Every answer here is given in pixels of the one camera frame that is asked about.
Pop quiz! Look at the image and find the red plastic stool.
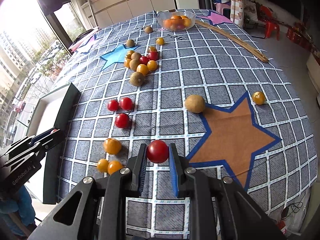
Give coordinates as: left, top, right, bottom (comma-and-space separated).
258, 5, 280, 41

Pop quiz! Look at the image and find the large brown longan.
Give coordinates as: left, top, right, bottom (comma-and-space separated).
184, 94, 206, 113

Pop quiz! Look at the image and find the white cabinet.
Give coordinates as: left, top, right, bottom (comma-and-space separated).
81, 0, 176, 28

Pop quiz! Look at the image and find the brown longan pile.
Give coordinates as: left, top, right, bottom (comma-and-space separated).
130, 72, 144, 87
129, 59, 140, 72
131, 52, 142, 60

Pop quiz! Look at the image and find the yellow tomato far right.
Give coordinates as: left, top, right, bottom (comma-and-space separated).
252, 91, 266, 105

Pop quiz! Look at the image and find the orange tomato pile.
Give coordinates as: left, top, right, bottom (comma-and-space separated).
148, 46, 157, 53

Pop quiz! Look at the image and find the checkered star tablecloth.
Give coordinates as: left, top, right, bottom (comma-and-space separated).
55, 10, 317, 239

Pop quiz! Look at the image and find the brown longan by star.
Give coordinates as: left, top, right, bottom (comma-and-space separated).
126, 39, 136, 48

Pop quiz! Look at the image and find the clear glass fruit bowl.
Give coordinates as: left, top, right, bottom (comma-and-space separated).
157, 11, 196, 32

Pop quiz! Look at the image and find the red cherry tomato pile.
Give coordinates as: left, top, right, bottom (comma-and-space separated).
147, 51, 159, 61
139, 56, 149, 65

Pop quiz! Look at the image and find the long wooden stick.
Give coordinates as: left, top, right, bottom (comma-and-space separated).
195, 20, 268, 63

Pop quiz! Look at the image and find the yellow cherry tomato pile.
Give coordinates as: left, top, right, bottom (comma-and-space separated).
124, 57, 131, 68
136, 64, 149, 76
125, 50, 134, 59
147, 60, 158, 72

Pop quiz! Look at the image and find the brown longan front pile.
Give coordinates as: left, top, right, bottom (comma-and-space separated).
130, 72, 144, 87

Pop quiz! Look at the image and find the white tray dark rim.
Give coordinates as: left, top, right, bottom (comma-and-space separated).
25, 83, 80, 204

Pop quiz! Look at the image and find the brown longan near bowl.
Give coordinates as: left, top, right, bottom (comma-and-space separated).
144, 26, 153, 34

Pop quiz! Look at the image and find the pink plastic stool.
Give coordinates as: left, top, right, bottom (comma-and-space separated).
215, 2, 231, 15

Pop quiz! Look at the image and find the yellow tomato near bowl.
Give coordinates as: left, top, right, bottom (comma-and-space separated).
156, 37, 165, 46

